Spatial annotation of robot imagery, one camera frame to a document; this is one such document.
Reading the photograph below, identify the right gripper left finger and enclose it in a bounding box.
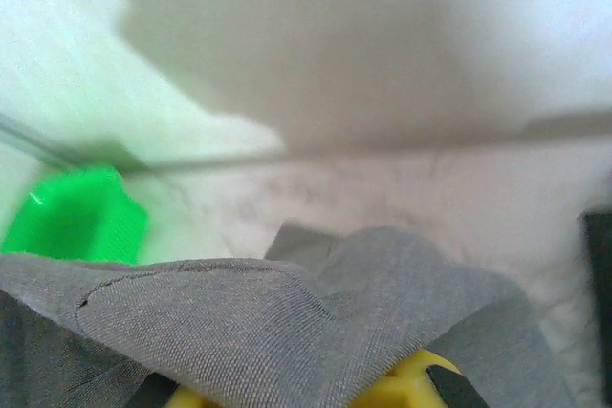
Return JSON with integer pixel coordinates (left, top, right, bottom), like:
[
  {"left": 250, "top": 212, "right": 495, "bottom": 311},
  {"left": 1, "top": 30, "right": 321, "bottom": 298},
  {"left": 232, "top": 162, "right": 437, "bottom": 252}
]
[{"left": 126, "top": 369, "right": 217, "bottom": 408}]

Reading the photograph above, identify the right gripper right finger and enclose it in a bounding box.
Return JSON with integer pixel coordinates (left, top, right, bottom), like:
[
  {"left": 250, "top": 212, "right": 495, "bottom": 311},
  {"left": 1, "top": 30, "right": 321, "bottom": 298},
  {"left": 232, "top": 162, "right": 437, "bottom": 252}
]
[{"left": 361, "top": 348, "right": 484, "bottom": 408}]

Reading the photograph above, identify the grey long sleeve shirt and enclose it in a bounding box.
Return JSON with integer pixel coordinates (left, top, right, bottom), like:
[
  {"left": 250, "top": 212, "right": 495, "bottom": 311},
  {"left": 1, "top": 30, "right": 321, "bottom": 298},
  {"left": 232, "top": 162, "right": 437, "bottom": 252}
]
[{"left": 0, "top": 224, "right": 549, "bottom": 408}]

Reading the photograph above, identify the green plastic basket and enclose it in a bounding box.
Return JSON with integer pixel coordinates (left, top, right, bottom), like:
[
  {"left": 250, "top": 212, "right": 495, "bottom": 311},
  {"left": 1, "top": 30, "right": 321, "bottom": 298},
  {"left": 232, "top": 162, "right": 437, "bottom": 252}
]
[{"left": 0, "top": 163, "right": 149, "bottom": 267}]

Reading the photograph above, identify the folded dark charcoal shirt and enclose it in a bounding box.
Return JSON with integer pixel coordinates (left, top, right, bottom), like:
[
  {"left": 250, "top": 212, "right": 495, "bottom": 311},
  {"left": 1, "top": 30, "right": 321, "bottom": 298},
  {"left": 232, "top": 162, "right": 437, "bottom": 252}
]
[{"left": 580, "top": 209, "right": 612, "bottom": 333}]

